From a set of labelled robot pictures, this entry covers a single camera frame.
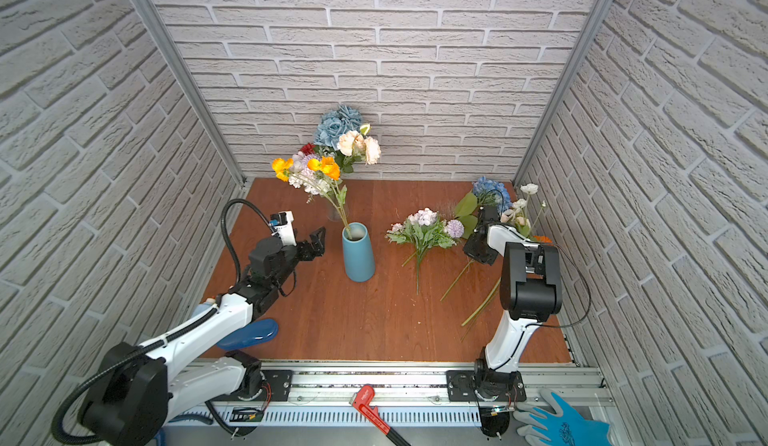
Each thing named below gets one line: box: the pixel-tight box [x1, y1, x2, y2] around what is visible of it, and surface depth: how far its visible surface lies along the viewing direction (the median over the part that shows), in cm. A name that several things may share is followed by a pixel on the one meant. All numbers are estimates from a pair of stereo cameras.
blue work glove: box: [513, 388, 612, 446], surface depth 70 cm
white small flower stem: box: [512, 183, 546, 231], surface depth 105 cm
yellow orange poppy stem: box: [271, 156, 352, 237], surface depth 74 cm
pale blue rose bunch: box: [314, 105, 363, 150], surface depth 82 cm
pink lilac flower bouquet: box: [288, 151, 331, 203], surface depth 84 cm
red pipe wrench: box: [349, 384, 412, 446], surface depth 71 cm
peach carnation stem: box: [337, 123, 381, 165], surface depth 79 cm
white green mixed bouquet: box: [385, 208, 465, 295], surface depth 97 cm
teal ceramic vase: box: [342, 222, 375, 283], surface depth 83 cm
